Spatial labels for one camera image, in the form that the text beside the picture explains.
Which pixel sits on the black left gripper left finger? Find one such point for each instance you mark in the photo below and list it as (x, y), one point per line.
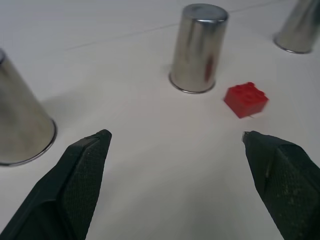
(67, 185)

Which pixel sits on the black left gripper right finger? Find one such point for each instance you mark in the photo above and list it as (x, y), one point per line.
(282, 180)

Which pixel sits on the silver steel cup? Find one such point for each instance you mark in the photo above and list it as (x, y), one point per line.
(17, 112)
(197, 48)
(298, 27)

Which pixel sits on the red toy brick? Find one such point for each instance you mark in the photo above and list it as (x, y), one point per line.
(246, 99)

